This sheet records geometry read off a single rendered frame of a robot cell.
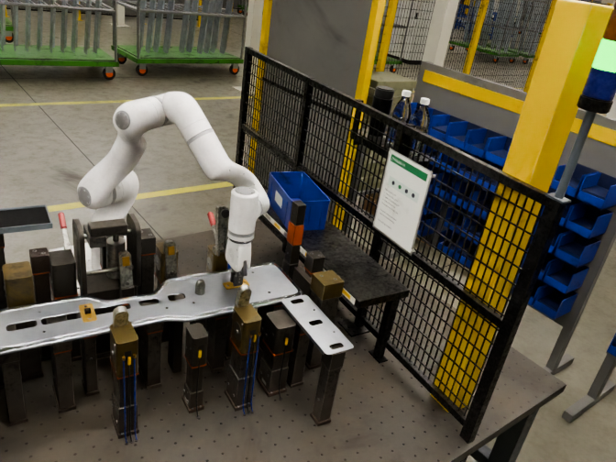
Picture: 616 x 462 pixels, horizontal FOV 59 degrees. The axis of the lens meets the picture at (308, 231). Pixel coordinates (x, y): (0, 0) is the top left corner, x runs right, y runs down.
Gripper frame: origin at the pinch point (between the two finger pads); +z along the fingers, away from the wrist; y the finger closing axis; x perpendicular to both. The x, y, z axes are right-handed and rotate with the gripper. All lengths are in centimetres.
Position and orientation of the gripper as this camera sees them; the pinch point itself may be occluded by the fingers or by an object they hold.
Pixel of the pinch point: (236, 278)
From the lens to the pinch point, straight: 181.7
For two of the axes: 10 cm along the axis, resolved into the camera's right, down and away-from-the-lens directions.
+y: 5.0, 4.6, -7.4
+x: 8.6, -1.2, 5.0
